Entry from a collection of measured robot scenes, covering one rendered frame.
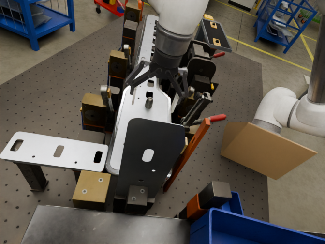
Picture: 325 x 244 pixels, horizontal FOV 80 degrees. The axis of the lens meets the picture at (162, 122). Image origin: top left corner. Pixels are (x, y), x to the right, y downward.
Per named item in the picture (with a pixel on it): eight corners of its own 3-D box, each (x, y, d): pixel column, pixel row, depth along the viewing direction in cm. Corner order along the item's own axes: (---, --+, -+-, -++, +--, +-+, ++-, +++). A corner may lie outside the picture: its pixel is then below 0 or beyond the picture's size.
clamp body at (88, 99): (82, 142, 99) (77, 90, 73) (106, 146, 101) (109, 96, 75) (78, 153, 94) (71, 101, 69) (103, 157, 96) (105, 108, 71)
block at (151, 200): (110, 217, 79) (115, 188, 57) (139, 220, 81) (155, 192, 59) (109, 225, 77) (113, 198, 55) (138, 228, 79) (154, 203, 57)
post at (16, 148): (36, 179, 82) (15, 139, 61) (48, 180, 82) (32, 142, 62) (30, 190, 78) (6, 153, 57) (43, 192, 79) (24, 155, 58)
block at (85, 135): (78, 165, 90) (72, 127, 70) (103, 168, 92) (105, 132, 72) (72, 179, 85) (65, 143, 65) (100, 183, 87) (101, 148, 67)
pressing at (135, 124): (115, 192, 57) (129, 113, 32) (154, 196, 59) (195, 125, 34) (115, 194, 56) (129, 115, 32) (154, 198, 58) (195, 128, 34)
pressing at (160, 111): (142, 13, 153) (142, 11, 152) (169, 21, 157) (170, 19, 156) (102, 174, 60) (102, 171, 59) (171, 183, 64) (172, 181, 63)
